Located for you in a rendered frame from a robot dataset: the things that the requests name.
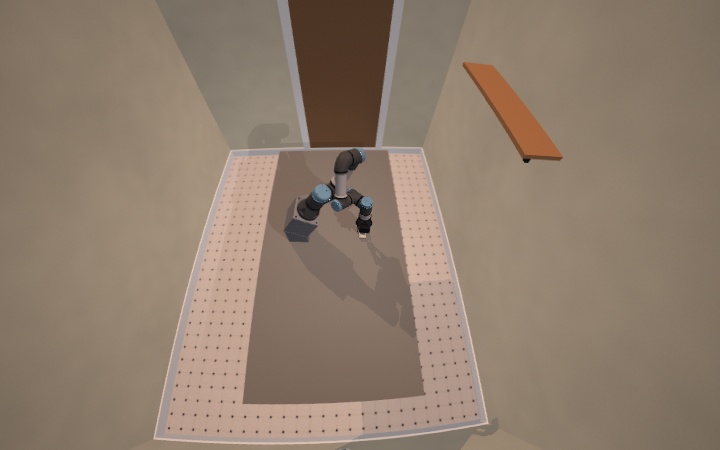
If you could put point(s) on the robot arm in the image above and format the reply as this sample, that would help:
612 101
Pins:
344 197

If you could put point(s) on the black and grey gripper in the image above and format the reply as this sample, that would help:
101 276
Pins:
363 229

